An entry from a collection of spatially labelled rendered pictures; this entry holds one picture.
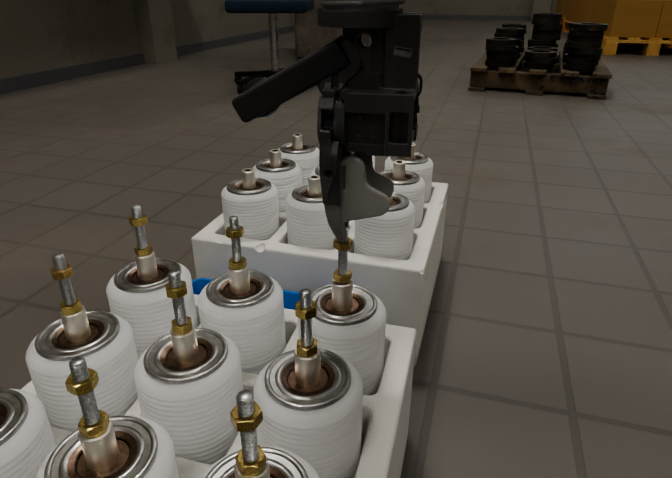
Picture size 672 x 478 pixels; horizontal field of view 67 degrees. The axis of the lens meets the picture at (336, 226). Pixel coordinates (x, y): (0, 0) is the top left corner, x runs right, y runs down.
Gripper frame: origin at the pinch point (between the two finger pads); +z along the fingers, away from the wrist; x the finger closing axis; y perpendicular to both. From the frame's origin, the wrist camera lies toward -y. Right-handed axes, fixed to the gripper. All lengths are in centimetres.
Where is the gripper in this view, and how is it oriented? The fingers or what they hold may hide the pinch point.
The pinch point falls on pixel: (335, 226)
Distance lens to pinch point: 50.9
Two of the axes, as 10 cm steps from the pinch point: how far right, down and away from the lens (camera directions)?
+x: 2.0, -4.2, 8.9
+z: 0.0, 9.1, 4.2
